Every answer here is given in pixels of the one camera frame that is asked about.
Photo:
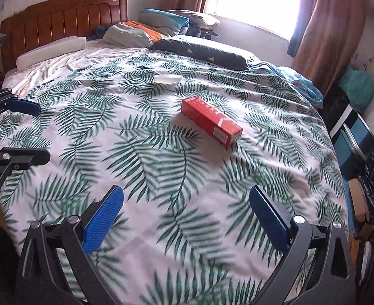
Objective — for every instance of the teal plastic bag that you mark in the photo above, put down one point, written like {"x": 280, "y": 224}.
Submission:
{"x": 358, "y": 89}

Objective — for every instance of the grey folded clothes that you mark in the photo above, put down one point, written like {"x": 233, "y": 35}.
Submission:
{"x": 203, "y": 20}

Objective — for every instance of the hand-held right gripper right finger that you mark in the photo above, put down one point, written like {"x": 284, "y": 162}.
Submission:
{"x": 269, "y": 219}

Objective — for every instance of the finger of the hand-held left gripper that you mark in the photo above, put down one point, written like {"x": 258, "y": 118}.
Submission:
{"x": 24, "y": 106}
{"x": 24, "y": 158}

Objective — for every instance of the wooden headboard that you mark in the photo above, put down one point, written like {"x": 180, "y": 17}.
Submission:
{"x": 63, "y": 19}

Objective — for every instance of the teal folded blanket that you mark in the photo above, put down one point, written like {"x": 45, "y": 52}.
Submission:
{"x": 158, "y": 17}

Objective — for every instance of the dark blue cloth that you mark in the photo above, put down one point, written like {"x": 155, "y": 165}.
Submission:
{"x": 100, "y": 31}

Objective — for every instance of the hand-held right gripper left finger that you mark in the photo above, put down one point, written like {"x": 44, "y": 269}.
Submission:
{"x": 104, "y": 216}

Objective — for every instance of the brown cardboard box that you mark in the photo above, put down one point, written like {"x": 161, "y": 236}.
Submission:
{"x": 358, "y": 197}

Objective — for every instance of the light blue cloth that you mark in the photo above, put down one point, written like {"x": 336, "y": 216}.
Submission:
{"x": 298, "y": 79}

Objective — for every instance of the red cardboard box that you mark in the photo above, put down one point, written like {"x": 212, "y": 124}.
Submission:
{"x": 209, "y": 119}

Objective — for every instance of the white foam pillow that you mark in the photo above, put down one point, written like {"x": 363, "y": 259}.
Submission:
{"x": 50, "y": 50}

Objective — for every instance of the grey and orange pillow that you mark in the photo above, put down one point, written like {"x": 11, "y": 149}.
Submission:
{"x": 126, "y": 33}

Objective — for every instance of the leaf print bedsheet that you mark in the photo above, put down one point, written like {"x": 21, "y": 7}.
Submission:
{"x": 142, "y": 165}

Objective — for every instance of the blue storage box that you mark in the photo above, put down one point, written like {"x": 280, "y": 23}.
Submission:
{"x": 346, "y": 152}

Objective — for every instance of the dark navy pillow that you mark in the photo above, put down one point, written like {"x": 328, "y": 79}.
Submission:
{"x": 206, "y": 50}

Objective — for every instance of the white plastic lid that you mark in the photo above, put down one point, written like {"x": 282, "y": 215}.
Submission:
{"x": 168, "y": 79}

